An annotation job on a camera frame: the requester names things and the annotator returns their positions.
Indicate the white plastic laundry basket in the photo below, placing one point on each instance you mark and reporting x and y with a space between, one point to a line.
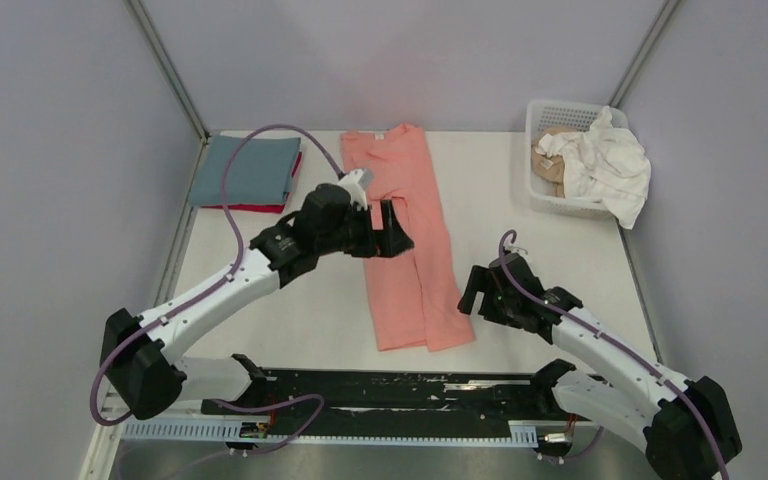
542 114

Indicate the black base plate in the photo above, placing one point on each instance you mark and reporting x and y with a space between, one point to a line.
344 402

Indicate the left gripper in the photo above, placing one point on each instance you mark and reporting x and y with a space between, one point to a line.
388 241

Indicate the folded grey-blue t-shirt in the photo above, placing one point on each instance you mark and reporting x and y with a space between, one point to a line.
258 175

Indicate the beige crumpled t-shirt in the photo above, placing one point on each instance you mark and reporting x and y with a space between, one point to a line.
555 153

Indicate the white crumpled t-shirt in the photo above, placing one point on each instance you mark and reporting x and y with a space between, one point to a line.
615 168

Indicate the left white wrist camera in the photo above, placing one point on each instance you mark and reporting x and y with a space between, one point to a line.
356 182

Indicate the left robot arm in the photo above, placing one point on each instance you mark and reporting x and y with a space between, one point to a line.
144 357

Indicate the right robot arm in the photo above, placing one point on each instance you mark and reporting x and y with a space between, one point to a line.
684 427

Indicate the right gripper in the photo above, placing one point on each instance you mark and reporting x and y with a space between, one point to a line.
477 281

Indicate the white slotted cable duct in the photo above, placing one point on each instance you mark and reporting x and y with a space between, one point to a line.
514 435

